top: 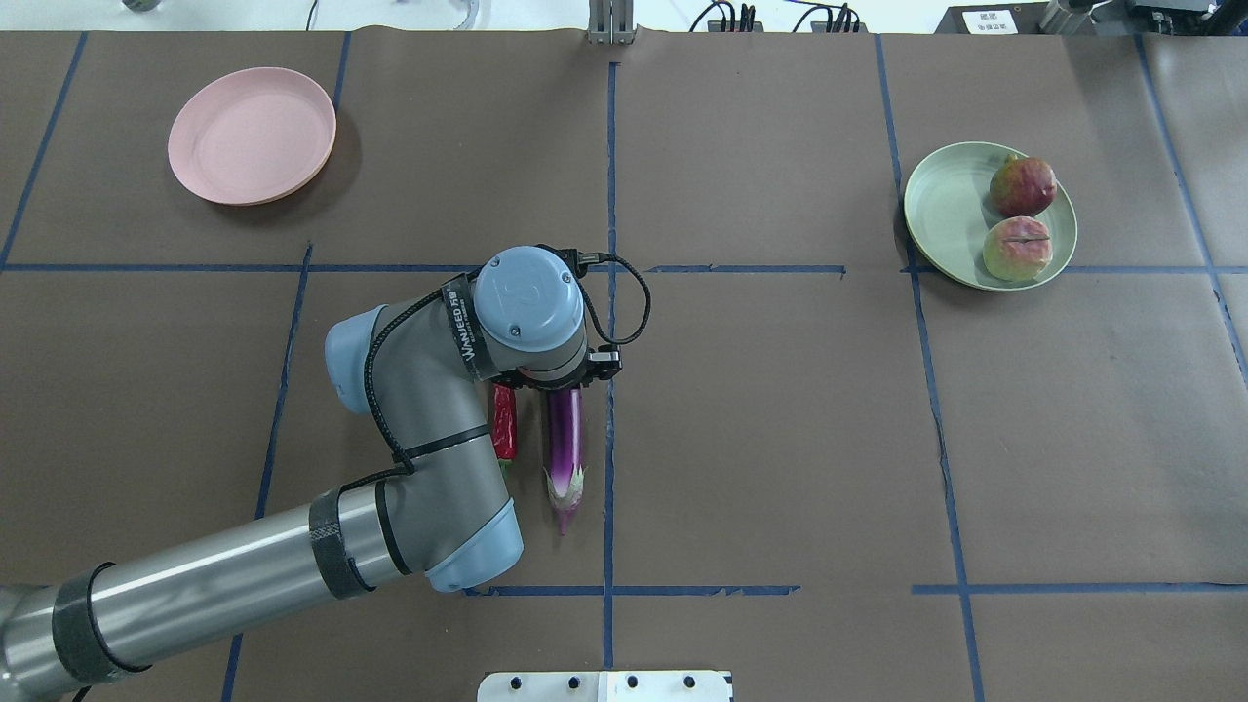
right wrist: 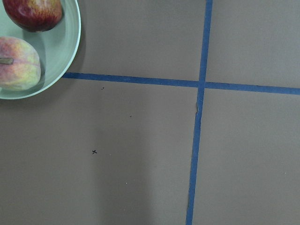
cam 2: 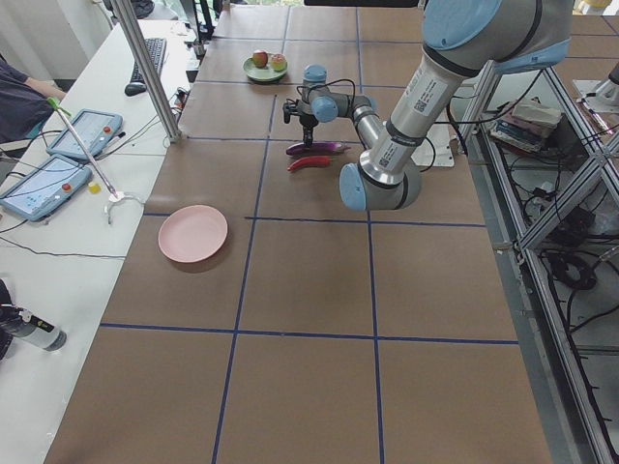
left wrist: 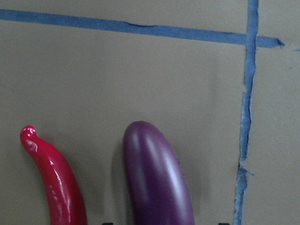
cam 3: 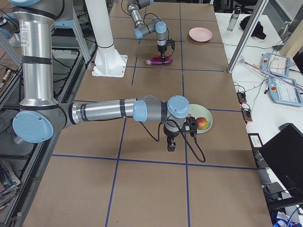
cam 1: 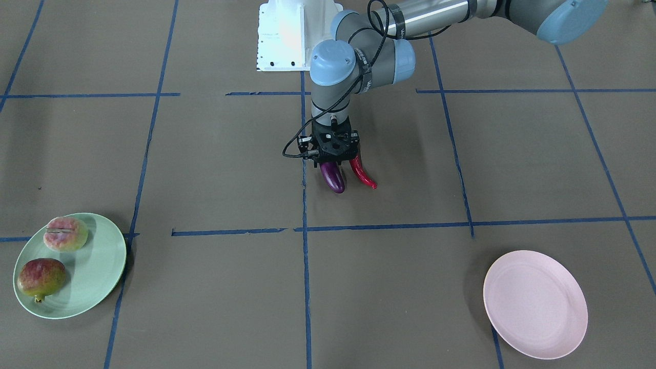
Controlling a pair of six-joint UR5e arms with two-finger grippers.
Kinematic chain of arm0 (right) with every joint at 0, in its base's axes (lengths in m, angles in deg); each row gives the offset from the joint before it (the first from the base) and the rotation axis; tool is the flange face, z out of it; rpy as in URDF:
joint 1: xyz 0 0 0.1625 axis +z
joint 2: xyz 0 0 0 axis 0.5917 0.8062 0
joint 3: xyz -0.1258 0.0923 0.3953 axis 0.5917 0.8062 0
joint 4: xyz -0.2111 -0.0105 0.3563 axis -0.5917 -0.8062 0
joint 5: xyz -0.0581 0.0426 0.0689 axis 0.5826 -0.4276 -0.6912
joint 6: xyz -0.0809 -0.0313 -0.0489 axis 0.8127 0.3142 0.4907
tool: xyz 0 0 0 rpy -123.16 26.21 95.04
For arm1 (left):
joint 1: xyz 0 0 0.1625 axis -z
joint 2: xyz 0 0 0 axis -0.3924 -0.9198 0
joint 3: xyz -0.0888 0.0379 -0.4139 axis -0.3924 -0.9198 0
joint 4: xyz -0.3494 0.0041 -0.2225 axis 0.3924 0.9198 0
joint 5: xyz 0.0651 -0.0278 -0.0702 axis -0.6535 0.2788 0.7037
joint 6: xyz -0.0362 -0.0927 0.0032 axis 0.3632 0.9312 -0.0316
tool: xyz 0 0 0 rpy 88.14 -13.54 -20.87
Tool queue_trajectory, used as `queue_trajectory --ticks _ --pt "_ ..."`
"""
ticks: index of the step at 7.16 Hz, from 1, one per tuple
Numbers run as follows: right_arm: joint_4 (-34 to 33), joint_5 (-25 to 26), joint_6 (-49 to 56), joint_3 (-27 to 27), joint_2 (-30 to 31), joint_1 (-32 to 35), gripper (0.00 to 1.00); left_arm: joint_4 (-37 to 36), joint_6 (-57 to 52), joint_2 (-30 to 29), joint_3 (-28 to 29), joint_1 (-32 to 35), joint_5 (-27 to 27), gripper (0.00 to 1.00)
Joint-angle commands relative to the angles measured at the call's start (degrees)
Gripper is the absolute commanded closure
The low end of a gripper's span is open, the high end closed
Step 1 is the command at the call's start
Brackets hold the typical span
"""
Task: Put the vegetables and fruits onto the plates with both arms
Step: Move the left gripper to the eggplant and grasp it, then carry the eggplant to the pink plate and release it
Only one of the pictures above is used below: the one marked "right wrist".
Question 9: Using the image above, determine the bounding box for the green plate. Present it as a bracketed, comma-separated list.
[0, 0, 81, 99]

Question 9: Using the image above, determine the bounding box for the pink green peach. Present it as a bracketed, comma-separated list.
[0, 36, 41, 91]

